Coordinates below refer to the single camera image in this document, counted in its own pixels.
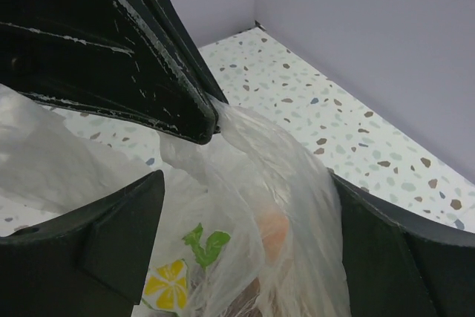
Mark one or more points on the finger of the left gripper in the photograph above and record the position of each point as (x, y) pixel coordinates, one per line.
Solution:
(164, 12)
(110, 58)

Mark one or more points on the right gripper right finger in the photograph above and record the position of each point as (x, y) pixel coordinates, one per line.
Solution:
(401, 264)

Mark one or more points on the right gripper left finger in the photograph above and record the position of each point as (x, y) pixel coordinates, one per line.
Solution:
(89, 262)

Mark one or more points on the orange fake pineapple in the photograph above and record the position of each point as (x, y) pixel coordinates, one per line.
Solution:
(274, 227)

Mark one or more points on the clear printed plastic bag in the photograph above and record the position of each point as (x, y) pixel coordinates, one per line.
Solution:
(208, 257)

